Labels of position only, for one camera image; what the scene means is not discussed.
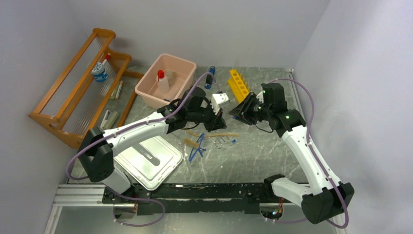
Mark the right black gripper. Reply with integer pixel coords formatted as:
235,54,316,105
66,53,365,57
228,92,272,125

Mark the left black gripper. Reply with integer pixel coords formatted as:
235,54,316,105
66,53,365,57
188,100,227,133

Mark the test tube brush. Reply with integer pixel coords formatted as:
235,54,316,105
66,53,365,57
183,138,199,148

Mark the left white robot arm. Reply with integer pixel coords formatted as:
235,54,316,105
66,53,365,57
76,87,229,203

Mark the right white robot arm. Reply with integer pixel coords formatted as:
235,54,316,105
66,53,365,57
229,83,355,224

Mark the yellow test tube rack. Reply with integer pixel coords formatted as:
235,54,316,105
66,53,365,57
227,69,250,104

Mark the blue stapler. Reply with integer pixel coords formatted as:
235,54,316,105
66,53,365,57
204,66,215,89

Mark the red cap wash bottle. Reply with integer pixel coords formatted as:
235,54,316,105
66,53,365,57
157,70,169,94

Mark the pink plastic bin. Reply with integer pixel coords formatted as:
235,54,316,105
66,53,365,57
134,53,197,109

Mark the white bin lid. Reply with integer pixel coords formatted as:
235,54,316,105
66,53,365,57
114,136,183,191

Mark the white marker pen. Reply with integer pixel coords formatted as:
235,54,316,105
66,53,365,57
114,80,123,99

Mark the red capped marker pen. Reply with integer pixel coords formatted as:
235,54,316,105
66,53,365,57
102,53,111,65

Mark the blue white round container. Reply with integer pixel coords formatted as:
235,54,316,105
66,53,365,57
91,62,108,82

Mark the wooden drying rack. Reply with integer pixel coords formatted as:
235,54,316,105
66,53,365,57
29,28,143,149

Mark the black mounting rail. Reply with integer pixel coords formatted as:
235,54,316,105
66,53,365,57
101,182,290,215

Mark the aluminium frame rail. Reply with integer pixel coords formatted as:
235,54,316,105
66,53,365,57
45,184,339,234

